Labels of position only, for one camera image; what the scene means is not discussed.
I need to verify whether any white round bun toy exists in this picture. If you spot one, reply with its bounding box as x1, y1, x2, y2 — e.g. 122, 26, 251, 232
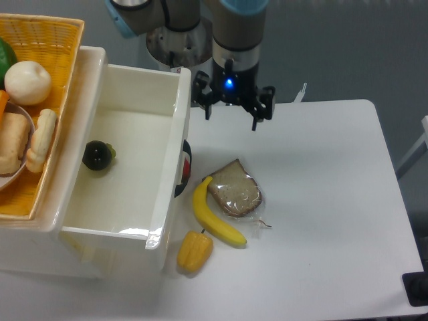
5, 61, 52, 106

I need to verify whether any orange carrot toy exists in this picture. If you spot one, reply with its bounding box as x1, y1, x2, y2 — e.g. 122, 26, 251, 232
0, 90, 9, 121

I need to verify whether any yellow wicker basket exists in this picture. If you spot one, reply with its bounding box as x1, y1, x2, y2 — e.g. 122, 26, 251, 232
1, 13, 84, 221

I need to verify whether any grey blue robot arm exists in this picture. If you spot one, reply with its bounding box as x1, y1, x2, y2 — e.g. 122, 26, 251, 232
104, 1, 276, 130

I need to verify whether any white drawer cabinet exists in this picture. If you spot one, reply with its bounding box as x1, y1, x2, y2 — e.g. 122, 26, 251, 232
1, 46, 112, 278

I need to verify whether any black top drawer handle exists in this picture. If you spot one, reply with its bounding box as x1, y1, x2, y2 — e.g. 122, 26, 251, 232
174, 140, 193, 197

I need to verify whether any beige pastry toy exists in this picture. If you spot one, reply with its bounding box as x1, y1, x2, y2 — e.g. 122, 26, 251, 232
26, 109, 57, 173

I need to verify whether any white frame at right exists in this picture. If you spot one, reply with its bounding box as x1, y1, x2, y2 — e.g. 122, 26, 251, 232
395, 116, 427, 180

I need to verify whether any grey plate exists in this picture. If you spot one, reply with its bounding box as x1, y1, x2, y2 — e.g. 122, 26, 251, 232
1, 102, 35, 190

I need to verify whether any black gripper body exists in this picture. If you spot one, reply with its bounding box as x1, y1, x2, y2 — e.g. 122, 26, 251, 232
193, 59, 276, 120

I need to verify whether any black mangosteen toy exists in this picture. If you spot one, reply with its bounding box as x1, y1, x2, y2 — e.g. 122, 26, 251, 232
82, 140, 116, 171

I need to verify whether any beige bread loaf toy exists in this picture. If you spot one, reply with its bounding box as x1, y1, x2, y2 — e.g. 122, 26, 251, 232
1, 112, 30, 175

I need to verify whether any yellow banana toy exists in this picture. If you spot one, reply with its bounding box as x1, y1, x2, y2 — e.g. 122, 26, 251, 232
192, 176, 247, 248

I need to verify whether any green vegetable toy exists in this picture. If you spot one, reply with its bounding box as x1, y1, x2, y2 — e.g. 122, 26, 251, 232
0, 38, 17, 90

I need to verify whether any bread slice in plastic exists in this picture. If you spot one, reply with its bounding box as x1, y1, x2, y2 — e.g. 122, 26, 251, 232
207, 158, 272, 229

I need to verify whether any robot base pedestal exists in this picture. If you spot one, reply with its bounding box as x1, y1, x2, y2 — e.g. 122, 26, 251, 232
146, 17, 213, 76

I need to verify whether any black device at corner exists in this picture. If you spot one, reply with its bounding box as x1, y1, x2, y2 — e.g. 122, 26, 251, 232
402, 272, 427, 307

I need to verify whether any white table bracket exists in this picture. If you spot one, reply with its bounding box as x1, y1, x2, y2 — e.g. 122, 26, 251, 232
294, 82, 308, 103

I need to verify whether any yellow bell pepper toy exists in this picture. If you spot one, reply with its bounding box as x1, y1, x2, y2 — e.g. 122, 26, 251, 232
177, 231, 213, 274

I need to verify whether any red bell pepper toy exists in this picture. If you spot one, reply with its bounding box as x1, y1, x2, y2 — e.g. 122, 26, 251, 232
183, 159, 191, 177

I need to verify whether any white top drawer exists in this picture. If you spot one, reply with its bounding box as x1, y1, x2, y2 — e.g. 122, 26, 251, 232
62, 64, 191, 268

